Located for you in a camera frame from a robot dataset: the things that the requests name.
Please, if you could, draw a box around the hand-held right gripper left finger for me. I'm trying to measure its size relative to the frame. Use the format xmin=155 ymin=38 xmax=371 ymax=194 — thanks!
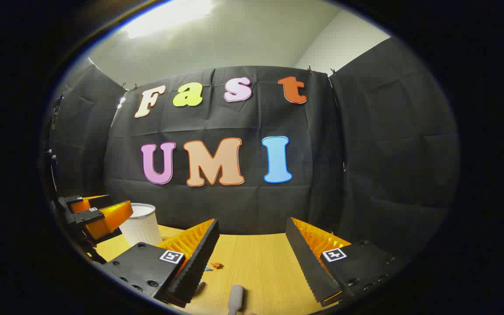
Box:
xmin=102 ymin=218 xmax=220 ymax=309

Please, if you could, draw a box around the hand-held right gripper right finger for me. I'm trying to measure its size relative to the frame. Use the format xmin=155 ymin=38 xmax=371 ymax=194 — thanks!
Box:
xmin=285 ymin=217 xmax=403 ymax=307

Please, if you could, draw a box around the white ribbed garbage bin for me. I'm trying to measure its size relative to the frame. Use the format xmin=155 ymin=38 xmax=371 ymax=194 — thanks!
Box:
xmin=119 ymin=203 xmax=164 ymax=247

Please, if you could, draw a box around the small grey broom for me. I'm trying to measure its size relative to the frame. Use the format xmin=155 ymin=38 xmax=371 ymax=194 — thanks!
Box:
xmin=227 ymin=284 xmax=245 ymax=315

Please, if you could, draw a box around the wooden desktop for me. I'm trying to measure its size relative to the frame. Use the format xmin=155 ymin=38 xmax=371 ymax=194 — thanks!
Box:
xmin=96 ymin=224 xmax=340 ymax=315

